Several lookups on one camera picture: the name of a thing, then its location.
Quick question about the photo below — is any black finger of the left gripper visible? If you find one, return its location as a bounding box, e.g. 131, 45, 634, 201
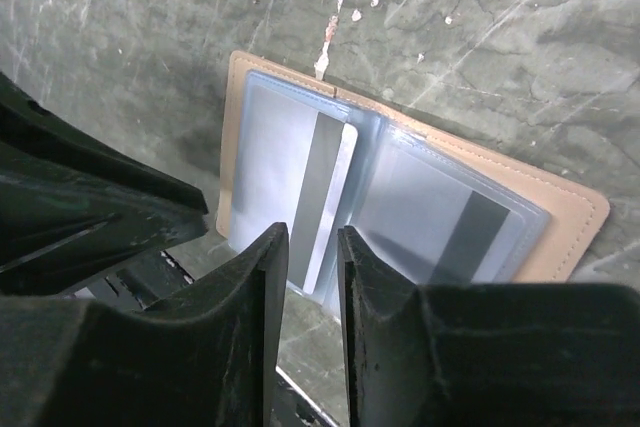
1, 144, 208, 296
1, 75, 208, 214

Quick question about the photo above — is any beige leather card holder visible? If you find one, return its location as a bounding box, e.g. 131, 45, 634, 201
216, 51, 610, 312

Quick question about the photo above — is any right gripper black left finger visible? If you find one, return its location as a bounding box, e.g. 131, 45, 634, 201
1, 222, 289, 426

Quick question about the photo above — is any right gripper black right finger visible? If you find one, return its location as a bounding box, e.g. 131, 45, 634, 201
338, 226, 639, 426

